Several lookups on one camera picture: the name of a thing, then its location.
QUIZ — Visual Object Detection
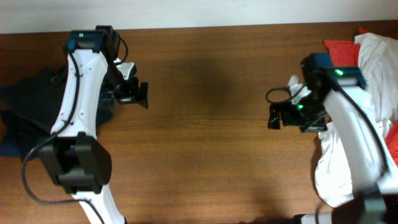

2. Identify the dark green t-shirt white print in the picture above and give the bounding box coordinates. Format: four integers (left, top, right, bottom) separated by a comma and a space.
96, 90, 116, 128

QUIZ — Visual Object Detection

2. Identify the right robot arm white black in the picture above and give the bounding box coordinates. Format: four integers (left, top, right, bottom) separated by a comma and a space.
269, 67, 397, 224

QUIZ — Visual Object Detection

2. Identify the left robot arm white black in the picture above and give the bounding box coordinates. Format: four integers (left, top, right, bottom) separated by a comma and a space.
38, 26, 149, 223

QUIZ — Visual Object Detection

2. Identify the red t-shirt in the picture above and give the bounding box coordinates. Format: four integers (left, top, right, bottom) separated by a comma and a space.
323, 27, 397, 162

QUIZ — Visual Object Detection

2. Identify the folded black garment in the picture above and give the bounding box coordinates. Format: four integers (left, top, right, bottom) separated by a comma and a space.
0, 67, 114, 162

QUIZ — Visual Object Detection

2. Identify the folded navy blue garment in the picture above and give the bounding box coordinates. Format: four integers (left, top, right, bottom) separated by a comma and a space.
1, 131, 32, 159

